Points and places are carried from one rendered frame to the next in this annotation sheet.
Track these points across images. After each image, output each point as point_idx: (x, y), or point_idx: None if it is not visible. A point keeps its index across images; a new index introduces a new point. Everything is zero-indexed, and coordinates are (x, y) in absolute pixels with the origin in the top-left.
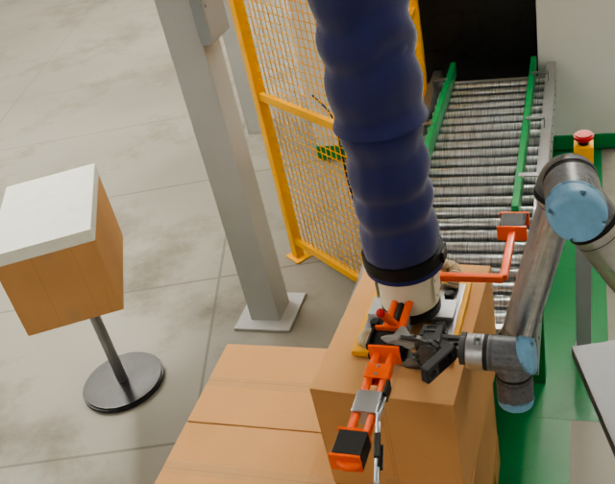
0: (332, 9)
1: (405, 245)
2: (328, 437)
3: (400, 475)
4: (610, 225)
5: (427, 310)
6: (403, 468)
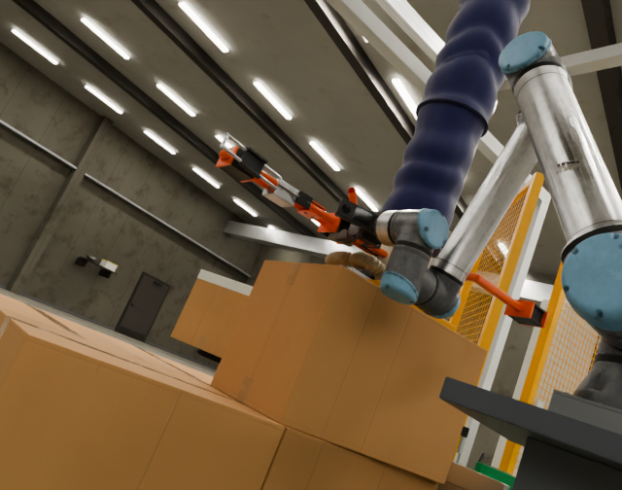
0: (454, 20)
1: (410, 191)
2: (241, 319)
3: (256, 372)
4: (548, 62)
5: None
6: (264, 360)
